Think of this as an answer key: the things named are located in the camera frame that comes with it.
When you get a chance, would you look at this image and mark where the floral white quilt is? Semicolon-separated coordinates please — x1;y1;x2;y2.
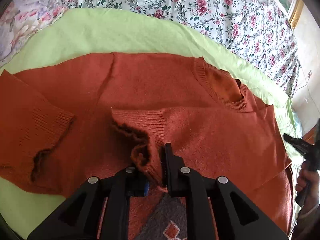
49;0;301;96

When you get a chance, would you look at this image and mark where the orange knit sweater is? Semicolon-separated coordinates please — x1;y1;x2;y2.
1;53;293;238

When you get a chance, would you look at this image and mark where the purple floral pillow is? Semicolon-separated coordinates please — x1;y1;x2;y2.
1;0;67;66

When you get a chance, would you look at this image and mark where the green bed sheet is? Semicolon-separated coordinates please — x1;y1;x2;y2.
0;7;304;239

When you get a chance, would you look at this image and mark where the person right hand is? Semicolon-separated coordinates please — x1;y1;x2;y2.
296;161;319;214

